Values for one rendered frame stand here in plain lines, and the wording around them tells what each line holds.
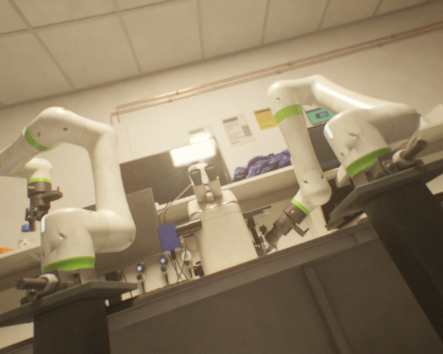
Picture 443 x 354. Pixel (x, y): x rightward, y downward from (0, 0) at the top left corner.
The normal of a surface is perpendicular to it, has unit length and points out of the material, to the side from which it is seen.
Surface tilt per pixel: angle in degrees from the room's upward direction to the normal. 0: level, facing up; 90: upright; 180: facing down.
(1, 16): 180
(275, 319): 90
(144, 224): 86
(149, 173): 86
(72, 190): 90
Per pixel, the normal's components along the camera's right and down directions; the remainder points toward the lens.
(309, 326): -0.02, -0.43
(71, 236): 0.54, -0.51
